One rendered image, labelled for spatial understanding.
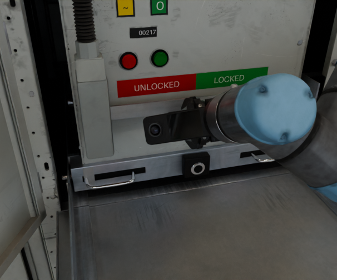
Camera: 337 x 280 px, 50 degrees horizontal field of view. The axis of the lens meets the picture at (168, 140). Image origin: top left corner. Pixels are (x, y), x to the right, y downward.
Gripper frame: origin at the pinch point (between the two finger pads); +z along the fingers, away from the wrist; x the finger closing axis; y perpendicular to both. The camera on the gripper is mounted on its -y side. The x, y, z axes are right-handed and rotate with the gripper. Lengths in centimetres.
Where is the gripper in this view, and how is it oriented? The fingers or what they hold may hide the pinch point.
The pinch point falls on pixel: (180, 125)
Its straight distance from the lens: 70.7
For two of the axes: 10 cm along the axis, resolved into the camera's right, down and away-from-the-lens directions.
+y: 9.7, -1.4, 2.2
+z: -2.2, 0.1, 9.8
